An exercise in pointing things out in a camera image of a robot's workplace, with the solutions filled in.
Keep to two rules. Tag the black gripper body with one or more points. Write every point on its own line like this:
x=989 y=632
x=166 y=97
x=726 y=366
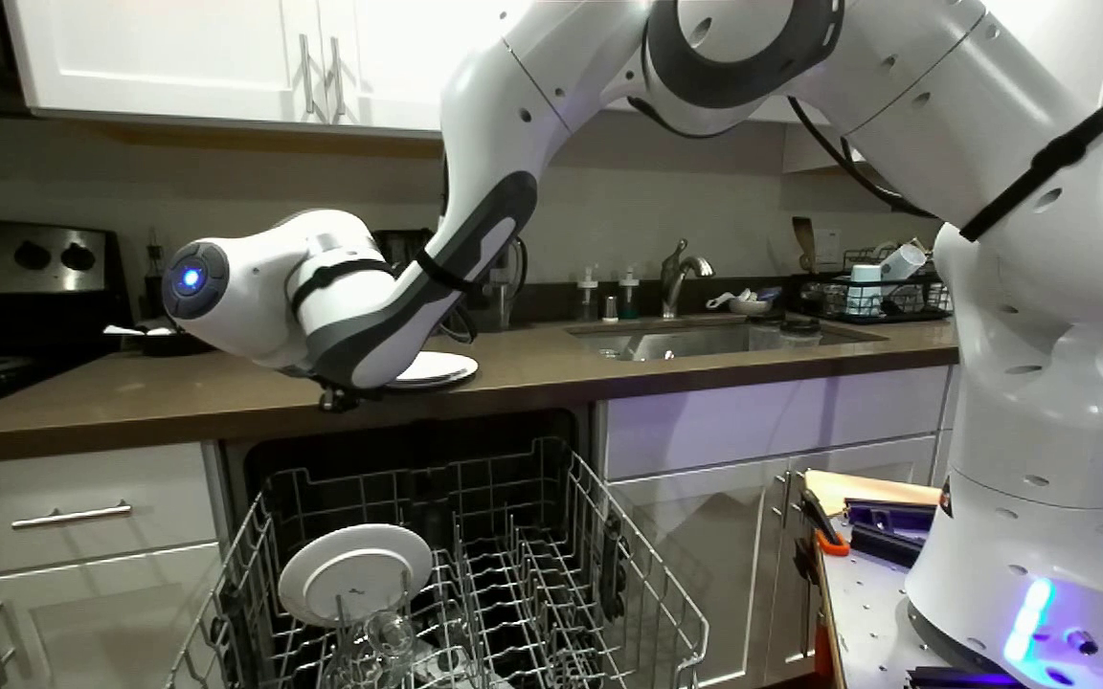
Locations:
x=339 y=394

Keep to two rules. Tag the black stainless electric stove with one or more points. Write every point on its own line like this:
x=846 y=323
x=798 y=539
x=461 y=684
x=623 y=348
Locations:
x=15 y=253

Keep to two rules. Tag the built-in dishwasher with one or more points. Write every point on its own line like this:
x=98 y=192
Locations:
x=421 y=442

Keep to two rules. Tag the clear drinking glass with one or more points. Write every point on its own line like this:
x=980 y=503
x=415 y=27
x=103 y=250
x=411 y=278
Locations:
x=384 y=653

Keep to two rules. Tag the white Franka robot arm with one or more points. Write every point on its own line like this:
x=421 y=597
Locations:
x=1034 y=384

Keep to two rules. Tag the black orange bar clamp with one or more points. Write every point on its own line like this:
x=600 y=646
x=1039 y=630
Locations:
x=823 y=535

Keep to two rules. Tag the dark glass bottle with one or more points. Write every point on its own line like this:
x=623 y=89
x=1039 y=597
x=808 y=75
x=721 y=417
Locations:
x=152 y=278

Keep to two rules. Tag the white drawer base cabinet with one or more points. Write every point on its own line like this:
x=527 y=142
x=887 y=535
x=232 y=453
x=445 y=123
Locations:
x=92 y=512

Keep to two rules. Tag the small soap bottle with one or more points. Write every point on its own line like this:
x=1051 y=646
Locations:
x=590 y=297
x=629 y=294

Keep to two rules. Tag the metal robot table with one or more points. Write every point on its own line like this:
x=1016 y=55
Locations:
x=872 y=614

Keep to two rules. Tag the white round plate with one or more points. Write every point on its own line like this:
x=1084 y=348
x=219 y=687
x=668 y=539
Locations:
x=440 y=370
x=353 y=572

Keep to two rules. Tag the black blue tool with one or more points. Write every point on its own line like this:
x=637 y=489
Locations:
x=888 y=525

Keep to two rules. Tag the black pan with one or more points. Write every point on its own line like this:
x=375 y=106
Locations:
x=143 y=337

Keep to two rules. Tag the wooden board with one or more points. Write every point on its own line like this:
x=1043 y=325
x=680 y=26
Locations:
x=877 y=489

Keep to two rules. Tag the stainless steel sink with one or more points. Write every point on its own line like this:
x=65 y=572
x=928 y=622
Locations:
x=707 y=343

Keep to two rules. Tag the chrome kitchen faucet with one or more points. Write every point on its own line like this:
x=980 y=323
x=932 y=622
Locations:
x=673 y=274

